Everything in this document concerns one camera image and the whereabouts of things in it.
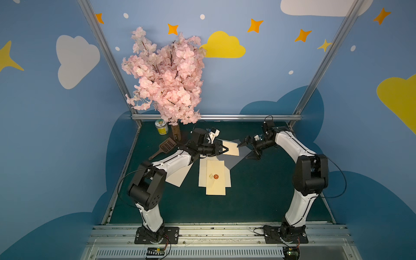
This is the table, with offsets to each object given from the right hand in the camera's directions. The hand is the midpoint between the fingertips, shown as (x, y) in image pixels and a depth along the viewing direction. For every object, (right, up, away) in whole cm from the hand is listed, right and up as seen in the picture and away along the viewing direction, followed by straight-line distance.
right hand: (243, 150), depth 89 cm
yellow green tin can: (-52, +15, +21) cm, 58 cm away
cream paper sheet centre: (-23, -14, +7) cm, 28 cm away
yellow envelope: (-15, -16, +4) cm, 23 cm away
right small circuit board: (+19, -46, -16) cm, 52 cm away
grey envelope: (-5, -8, +12) cm, 15 cm away
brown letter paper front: (-6, +1, -1) cm, 6 cm away
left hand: (-8, +2, -6) cm, 10 cm away
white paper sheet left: (-38, -16, +4) cm, 41 cm away
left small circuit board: (-44, -45, -16) cm, 65 cm away
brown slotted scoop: (-49, +1, +18) cm, 52 cm away
